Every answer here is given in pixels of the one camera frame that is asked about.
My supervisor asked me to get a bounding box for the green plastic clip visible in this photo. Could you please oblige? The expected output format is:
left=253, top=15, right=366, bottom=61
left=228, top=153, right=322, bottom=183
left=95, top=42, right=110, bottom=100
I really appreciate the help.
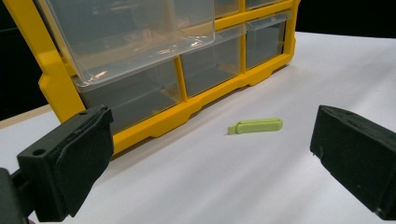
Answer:
left=227, top=118, right=284, bottom=136

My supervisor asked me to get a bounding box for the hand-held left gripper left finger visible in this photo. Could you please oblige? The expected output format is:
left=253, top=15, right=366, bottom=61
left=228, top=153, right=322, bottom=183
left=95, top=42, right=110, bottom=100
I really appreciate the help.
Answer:
left=16, top=105, right=115, bottom=223

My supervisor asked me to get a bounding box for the large clear plastic drawer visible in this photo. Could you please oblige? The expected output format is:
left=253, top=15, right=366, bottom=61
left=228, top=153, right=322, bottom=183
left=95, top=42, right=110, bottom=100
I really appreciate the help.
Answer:
left=33, top=0, right=217, bottom=88

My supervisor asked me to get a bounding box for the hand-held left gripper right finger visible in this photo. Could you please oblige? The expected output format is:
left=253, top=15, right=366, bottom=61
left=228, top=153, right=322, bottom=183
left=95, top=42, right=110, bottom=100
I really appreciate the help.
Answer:
left=309, top=105, right=396, bottom=221

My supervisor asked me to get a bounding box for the yellow drawer cabinet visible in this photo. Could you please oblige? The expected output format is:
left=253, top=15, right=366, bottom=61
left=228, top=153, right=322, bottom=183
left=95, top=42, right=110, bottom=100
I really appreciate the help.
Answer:
left=3, top=0, right=302, bottom=156

